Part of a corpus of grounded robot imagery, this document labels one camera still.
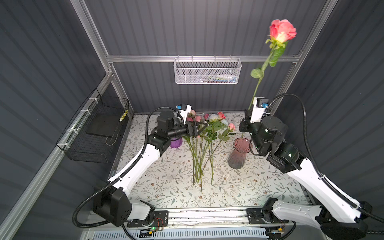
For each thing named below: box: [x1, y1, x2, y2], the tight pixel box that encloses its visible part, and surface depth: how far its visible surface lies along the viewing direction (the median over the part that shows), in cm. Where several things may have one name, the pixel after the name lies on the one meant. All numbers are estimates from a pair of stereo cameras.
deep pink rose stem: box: [248, 19, 298, 110], surface depth 46 cm
